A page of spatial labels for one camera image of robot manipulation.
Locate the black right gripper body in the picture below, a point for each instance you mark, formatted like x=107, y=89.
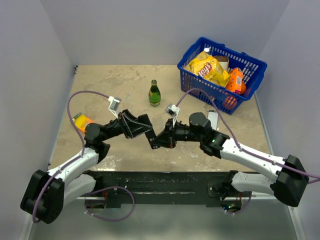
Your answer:
x=176, y=133

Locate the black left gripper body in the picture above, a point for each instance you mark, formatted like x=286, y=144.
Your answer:
x=127, y=128

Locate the black remote control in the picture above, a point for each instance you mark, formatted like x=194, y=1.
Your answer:
x=150, y=135

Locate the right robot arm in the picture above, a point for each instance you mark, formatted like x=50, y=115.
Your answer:
x=283, y=178

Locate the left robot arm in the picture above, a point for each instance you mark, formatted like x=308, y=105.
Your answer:
x=49, y=191

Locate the green glass bottle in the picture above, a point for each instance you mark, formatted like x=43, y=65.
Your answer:
x=154, y=94

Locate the white rectangular box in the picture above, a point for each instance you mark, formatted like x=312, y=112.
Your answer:
x=213, y=117

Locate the orange fruit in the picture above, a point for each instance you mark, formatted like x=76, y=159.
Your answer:
x=230, y=102

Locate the yellow chips bag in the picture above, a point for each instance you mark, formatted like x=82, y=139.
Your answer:
x=208, y=67

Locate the orange juice carton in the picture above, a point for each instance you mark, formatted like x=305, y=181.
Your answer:
x=235, y=81

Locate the blue plastic shopping basket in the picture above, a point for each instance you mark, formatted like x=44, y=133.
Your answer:
x=253, y=73

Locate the white cap bottle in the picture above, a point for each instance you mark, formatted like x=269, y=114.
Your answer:
x=207, y=49

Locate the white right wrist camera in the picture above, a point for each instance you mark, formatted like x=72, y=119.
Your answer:
x=173, y=111

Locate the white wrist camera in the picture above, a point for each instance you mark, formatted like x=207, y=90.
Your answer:
x=114, y=104
x=173, y=111

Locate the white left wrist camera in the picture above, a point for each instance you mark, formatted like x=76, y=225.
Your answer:
x=114, y=104

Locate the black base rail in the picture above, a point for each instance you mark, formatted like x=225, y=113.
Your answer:
x=164, y=188

